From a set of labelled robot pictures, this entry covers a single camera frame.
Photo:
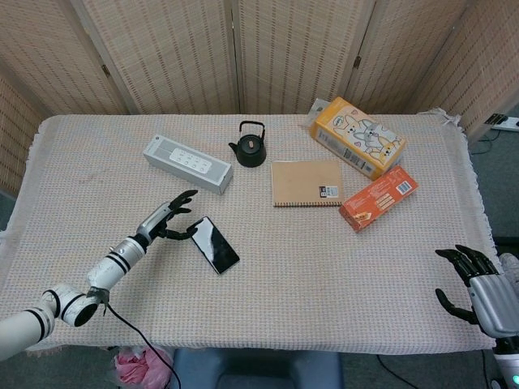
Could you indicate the woven folding screen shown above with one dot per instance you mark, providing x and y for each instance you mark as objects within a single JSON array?
[{"x": 182, "y": 52}]

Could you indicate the long grey cardboard box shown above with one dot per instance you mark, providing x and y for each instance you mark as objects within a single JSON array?
[{"x": 182, "y": 162}]

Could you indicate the grey fuzzy item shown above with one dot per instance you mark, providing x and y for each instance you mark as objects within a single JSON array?
[{"x": 511, "y": 265}]

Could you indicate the brown spiral notebook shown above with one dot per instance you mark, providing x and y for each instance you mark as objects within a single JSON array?
[{"x": 304, "y": 182}]

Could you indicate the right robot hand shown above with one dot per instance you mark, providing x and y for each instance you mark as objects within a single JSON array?
[{"x": 494, "y": 300}]

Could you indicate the white power strip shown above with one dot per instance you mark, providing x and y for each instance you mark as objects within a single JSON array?
[{"x": 507, "y": 121}]

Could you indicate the orange snack box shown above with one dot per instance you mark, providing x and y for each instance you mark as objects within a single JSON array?
[{"x": 377, "y": 198}]

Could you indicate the black smartphone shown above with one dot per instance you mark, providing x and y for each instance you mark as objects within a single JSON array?
[{"x": 215, "y": 247}]

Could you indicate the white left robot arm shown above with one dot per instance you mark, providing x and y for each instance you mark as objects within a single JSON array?
[{"x": 109, "y": 267}]

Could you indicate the beige woven tablecloth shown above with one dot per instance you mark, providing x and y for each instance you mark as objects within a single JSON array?
[{"x": 324, "y": 275}]

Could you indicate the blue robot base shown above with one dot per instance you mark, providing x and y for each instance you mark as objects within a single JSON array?
[{"x": 259, "y": 368}]

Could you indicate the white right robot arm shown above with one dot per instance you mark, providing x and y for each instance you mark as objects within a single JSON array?
[{"x": 507, "y": 364}]

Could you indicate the yellow cartoon dog box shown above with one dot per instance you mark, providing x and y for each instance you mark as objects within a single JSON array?
[{"x": 357, "y": 138}]

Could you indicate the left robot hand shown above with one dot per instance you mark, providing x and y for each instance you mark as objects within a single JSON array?
[{"x": 154, "y": 223}]

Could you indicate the pink plastic bag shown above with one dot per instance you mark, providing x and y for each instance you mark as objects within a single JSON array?
[{"x": 138, "y": 368}]

